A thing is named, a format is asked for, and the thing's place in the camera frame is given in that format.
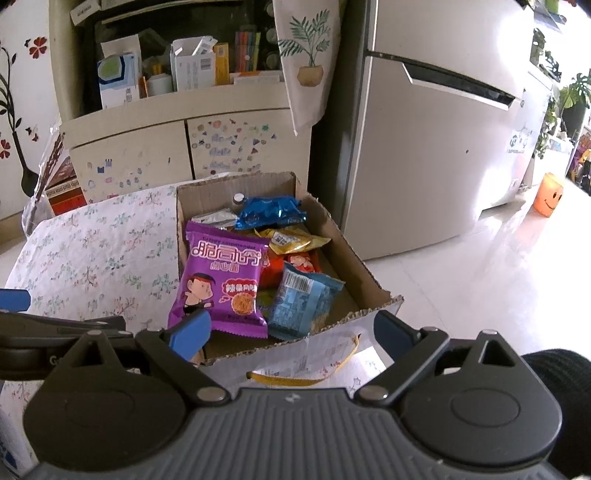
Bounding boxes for plant print cloth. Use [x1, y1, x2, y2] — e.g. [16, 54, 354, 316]
[271, 0, 347, 136]

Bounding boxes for orange smiley bucket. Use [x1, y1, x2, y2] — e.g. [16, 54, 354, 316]
[533, 172, 565, 217]

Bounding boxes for blue foil snack packet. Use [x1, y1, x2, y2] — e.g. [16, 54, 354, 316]
[235, 195, 308, 230]

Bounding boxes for yellow snack packet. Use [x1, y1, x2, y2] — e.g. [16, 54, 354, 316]
[254, 226, 332, 256]

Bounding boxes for white blue carton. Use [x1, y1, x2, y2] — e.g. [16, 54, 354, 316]
[97, 52, 141, 110]

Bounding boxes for white refrigerator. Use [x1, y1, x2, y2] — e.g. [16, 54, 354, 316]
[323, 0, 555, 261]

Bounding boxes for white open box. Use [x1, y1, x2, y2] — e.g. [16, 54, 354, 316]
[170, 38, 218, 92]

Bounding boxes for coloured pens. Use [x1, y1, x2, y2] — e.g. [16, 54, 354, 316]
[235, 25, 260, 73]

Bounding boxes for purple snack packet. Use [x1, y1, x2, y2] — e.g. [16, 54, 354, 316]
[167, 219, 271, 339]

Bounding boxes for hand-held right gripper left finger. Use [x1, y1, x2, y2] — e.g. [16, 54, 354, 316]
[62, 308, 230, 408]

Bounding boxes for cream cabinet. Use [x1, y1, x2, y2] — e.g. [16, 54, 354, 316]
[48, 0, 315, 204]

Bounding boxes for black vase wall sticker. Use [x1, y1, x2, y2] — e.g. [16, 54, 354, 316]
[0, 44, 42, 197]

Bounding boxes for green potted plant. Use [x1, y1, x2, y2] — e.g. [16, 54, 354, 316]
[556, 71, 591, 134]

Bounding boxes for red carton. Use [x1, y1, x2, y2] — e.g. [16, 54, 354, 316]
[44, 154, 88, 217]

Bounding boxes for cardboard box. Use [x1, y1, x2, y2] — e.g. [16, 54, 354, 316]
[175, 172, 404, 402]

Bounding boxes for narrow yellow box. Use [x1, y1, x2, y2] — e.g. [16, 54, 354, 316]
[213, 42, 230, 86]

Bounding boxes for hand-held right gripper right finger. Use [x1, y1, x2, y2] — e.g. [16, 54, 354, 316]
[353, 310, 525, 406]

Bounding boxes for clear plastic bag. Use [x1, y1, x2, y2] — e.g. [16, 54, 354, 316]
[21, 115, 70, 232]

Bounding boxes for light blue snack packet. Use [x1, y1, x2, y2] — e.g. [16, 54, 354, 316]
[267, 262, 346, 341]

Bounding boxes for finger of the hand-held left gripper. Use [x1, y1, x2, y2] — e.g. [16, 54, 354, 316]
[0, 288, 32, 315]
[0, 313, 127, 344]

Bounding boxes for silver foil snack packet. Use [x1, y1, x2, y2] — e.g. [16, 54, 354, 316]
[191, 208, 240, 232]

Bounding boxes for red snack packet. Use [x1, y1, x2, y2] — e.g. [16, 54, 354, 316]
[259, 249, 321, 289]

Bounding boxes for person's right forearm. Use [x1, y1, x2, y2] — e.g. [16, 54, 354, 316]
[522, 351, 591, 480]

